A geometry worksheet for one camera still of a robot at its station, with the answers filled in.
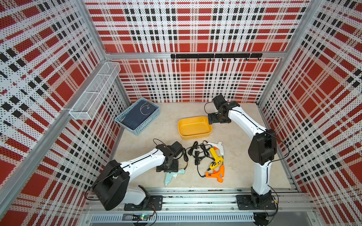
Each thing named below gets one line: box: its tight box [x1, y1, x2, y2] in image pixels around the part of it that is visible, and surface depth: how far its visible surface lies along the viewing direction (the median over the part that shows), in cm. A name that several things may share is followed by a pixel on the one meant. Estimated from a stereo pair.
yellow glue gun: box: [207, 147, 224, 171], surface depth 88 cm
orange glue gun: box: [205, 164, 225, 184], surface depth 84 cm
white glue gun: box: [207, 141, 225, 157], surface depth 95 cm
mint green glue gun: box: [164, 169, 186, 187], surface depth 84 cm
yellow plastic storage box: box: [178, 116, 213, 140], surface depth 106 cm
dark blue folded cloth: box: [120, 99, 159, 130], surface depth 109 cm
